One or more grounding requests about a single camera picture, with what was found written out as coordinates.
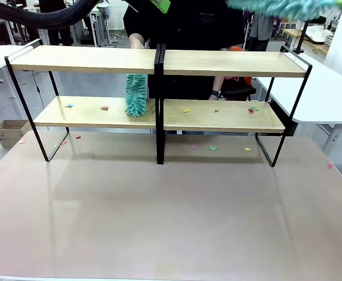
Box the teal chenille duster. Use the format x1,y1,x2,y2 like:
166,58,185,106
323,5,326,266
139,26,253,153
226,0,342,22
125,73,149,118

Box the person left forearm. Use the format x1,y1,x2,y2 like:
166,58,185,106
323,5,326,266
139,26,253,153
211,75,225,93

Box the person right forearm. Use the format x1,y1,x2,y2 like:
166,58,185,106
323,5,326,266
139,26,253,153
128,32,146,50

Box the person torso black shirt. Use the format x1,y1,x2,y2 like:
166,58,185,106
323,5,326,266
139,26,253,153
122,0,245,101

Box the stack of white trays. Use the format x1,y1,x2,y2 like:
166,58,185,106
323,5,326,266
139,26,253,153
304,25,335,45

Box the wooden desk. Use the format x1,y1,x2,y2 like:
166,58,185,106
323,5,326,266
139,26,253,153
282,28,330,57

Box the purple and grey garments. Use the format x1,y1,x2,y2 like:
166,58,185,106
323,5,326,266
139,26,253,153
247,10,282,52

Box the wood and black metal shelf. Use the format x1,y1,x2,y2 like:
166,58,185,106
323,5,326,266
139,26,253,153
159,43,313,168
4,39,163,165

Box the bystander in black clothes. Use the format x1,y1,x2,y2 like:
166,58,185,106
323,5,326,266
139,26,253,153
38,0,73,47

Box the orange and black chair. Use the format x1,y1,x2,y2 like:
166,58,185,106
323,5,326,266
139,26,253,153
220,46,257,102

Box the cardboard box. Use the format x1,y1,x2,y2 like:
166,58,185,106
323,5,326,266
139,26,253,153
0,119,32,149

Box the black camera stand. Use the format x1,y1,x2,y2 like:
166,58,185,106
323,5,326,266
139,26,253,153
294,20,310,56

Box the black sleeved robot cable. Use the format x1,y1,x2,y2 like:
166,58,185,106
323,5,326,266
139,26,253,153
0,0,100,31

